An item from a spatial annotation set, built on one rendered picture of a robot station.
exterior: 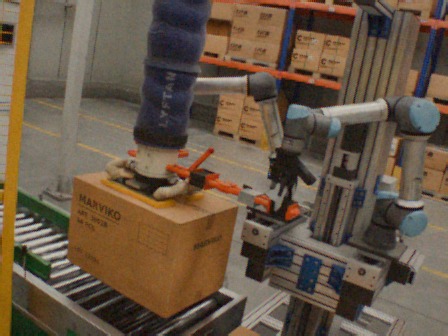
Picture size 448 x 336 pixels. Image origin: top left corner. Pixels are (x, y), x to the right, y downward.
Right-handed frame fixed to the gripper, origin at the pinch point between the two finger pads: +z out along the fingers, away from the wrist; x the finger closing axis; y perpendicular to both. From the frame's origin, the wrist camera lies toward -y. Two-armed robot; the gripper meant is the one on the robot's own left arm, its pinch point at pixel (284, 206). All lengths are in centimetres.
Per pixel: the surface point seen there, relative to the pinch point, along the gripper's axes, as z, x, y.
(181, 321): 67, -3, 36
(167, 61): -41, 10, 54
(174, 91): -30, 6, 52
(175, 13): -59, 11, 54
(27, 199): 60, -18, 178
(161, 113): -21, 9, 54
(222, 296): 64, -32, 35
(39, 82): 85, -522, 919
